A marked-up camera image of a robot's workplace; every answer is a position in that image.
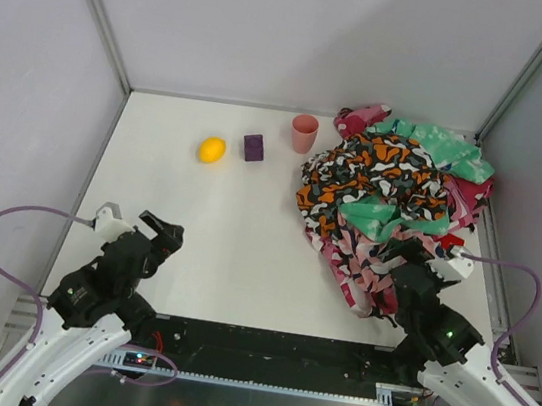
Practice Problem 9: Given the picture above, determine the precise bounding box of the red cloth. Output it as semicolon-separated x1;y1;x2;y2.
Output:
438;233;465;254

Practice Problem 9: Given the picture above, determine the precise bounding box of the orange black camouflage cloth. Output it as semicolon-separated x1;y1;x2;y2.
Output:
296;133;450;244

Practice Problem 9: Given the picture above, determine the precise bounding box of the mint green cloth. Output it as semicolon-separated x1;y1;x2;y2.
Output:
339;118;495;243

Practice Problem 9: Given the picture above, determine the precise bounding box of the light pink camouflage cloth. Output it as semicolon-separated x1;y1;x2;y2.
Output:
305;218;445;318

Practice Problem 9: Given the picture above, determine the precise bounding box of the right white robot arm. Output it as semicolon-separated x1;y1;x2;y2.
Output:
381;238;540;406

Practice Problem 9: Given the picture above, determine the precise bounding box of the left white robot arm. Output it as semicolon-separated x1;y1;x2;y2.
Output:
0;202;184;406

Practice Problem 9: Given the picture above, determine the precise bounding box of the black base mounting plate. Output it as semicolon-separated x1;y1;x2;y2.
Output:
131;316;420;397

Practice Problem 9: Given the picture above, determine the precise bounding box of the yellow lemon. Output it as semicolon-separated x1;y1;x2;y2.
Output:
198;136;227;164

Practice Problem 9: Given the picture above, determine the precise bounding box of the purple cube block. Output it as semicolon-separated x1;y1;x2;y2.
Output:
243;134;265;162

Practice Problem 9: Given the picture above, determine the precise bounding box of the pink plastic cup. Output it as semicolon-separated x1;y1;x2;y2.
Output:
291;114;320;154

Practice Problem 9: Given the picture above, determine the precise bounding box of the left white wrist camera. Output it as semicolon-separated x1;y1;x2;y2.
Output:
92;201;135;243

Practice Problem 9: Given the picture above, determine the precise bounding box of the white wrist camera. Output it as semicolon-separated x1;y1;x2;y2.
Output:
92;201;135;243
427;245;474;283

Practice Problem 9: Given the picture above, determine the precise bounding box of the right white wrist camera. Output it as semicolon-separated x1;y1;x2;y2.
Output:
427;245;474;283

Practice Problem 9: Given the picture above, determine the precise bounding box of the grey cable duct rail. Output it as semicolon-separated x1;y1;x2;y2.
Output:
93;348;394;406

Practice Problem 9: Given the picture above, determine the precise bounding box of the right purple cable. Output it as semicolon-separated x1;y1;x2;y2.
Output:
438;252;542;406

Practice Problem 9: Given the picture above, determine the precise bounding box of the purple cable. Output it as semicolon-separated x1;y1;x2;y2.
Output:
0;199;99;354
438;252;542;406

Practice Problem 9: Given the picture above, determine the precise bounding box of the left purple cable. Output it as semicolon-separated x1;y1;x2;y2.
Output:
0;199;99;354

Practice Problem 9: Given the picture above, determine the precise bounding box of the right aluminium frame post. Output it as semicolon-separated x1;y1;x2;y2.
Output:
474;41;542;145

